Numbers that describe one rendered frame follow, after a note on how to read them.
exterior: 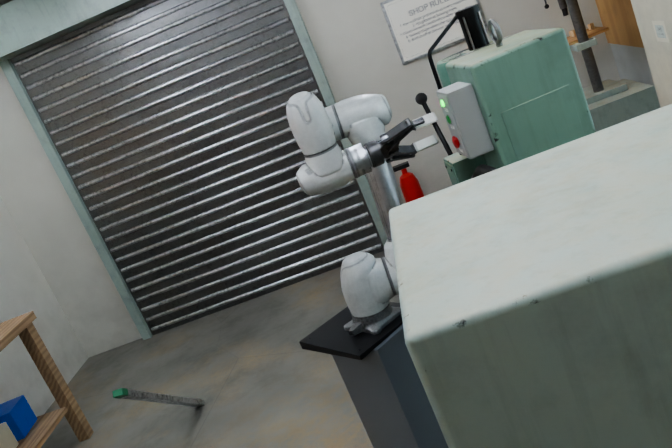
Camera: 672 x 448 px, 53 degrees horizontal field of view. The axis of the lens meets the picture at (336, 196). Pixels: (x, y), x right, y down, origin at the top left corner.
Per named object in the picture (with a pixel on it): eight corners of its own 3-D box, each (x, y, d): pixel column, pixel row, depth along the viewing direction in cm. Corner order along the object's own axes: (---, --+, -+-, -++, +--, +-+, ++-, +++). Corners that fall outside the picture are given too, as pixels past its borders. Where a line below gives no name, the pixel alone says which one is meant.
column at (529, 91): (610, 283, 182) (527, 28, 165) (656, 315, 160) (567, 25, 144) (534, 316, 182) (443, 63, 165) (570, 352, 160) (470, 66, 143)
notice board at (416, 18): (488, 30, 473) (467, -34, 462) (489, 30, 471) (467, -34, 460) (402, 65, 481) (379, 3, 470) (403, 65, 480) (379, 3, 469)
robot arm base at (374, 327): (336, 335, 260) (331, 322, 259) (372, 306, 274) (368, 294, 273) (370, 340, 247) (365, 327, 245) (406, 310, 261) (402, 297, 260)
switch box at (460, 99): (481, 143, 161) (459, 80, 157) (495, 149, 151) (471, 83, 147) (457, 153, 161) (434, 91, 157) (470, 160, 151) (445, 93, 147)
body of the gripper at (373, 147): (374, 173, 197) (403, 161, 197) (371, 160, 189) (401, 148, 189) (364, 152, 200) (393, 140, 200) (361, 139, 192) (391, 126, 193)
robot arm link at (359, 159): (353, 170, 189) (373, 162, 189) (341, 144, 192) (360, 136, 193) (357, 183, 197) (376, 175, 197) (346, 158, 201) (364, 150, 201)
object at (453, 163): (490, 198, 175) (471, 145, 171) (502, 206, 166) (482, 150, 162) (460, 211, 174) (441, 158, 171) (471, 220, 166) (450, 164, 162)
